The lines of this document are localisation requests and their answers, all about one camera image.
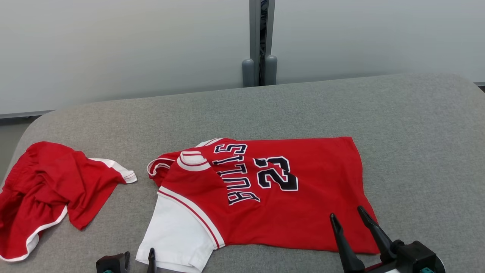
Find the red shorts white trim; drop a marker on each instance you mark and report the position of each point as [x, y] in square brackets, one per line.
[49, 182]

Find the grey cylindrical post foot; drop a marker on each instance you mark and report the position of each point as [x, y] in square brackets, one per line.
[271, 70]
[248, 74]

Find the grey partition post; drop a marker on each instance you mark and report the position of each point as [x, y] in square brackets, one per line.
[255, 34]

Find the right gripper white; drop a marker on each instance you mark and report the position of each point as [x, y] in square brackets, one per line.
[390, 270]

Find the red basketball jersey white sleeves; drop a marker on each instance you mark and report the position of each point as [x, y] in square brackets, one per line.
[288, 220]

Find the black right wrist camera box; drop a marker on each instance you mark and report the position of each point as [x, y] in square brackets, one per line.
[413, 256]

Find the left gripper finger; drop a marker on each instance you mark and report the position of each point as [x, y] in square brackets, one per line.
[152, 263]
[127, 261]

